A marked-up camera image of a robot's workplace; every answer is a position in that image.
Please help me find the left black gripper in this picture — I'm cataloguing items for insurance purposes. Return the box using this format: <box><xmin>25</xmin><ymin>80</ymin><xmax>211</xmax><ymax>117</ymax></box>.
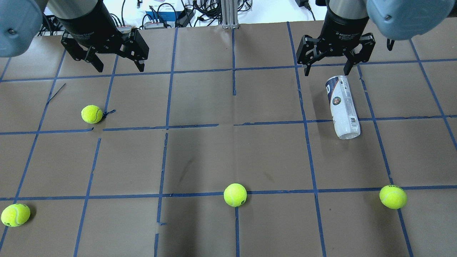
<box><xmin>57</xmin><ymin>2</ymin><xmax>150</xmax><ymax>72</ymax></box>

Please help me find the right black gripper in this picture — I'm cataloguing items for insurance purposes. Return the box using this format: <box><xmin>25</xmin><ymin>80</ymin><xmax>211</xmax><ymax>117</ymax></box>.
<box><xmin>296</xmin><ymin>9</ymin><xmax>376</xmax><ymax>76</ymax></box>

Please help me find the clear tennis ball can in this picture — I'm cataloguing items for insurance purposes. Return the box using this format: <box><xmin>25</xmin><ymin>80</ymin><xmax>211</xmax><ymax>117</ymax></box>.
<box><xmin>325</xmin><ymin>75</ymin><xmax>361</xmax><ymax>140</ymax></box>

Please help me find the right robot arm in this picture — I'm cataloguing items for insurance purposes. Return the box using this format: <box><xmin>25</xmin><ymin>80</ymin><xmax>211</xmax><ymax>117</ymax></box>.
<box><xmin>296</xmin><ymin>0</ymin><xmax>456</xmax><ymax>75</ymax></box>

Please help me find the tennis ball upper left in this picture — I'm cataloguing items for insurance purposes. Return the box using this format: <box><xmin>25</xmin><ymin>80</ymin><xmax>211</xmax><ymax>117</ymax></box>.
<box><xmin>81</xmin><ymin>105</ymin><xmax>103</xmax><ymax>124</ymax></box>

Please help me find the tennis ball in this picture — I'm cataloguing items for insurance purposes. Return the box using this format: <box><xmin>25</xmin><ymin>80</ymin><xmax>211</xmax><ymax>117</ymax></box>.
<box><xmin>223</xmin><ymin>183</ymin><xmax>247</xmax><ymax>208</ymax></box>
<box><xmin>379</xmin><ymin>185</ymin><xmax>408</xmax><ymax>210</ymax></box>
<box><xmin>1</xmin><ymin>203</ymin><xmax>31</xmax><ymax>227</ymax></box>
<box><xmin>81</xmin><ymin>105</ymin><xmax>103</xmax><ymax>124</ymax></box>

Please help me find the tennis ball right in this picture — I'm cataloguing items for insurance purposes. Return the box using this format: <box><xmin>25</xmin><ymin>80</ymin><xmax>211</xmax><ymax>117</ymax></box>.
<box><xmin>379</xmin><ymin>185</ymin><xmax>408</xmax><ymax>210</ymax></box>

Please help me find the tennis ball centre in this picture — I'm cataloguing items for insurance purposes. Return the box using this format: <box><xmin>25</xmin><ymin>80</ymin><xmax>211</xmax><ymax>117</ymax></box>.
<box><xmin>223</xmin><ymin>183</ymin><xmax>247</xmax><ymax>208</ymax></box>

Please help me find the tennis ball bottom left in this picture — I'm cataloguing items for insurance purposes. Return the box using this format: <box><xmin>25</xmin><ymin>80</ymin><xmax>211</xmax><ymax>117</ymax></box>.
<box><xmin>1</xmin><ymin>203</ymin><xmax>31</xmax><ymax>227</ymax></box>

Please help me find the blue box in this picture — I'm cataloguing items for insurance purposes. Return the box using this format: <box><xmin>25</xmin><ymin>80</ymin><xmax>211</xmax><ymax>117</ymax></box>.
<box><xmin>146</xmin><ymin>9</ymin><xmax>181</xmax><ymax>22</ymax></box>

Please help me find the black power adapter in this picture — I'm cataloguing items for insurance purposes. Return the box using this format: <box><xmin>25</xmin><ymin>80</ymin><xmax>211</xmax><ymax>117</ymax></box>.
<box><xmin>175</xmin><ymin>8</ymin><xmax>195</xmax><ymax>27</ymax></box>

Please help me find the aluminium extrusion post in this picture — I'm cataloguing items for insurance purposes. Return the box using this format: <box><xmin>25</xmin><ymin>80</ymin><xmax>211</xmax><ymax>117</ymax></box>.
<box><xmin>221</xmin><ymin>0</ymin><xmax>239</xmax><ymax>29</ymax></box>

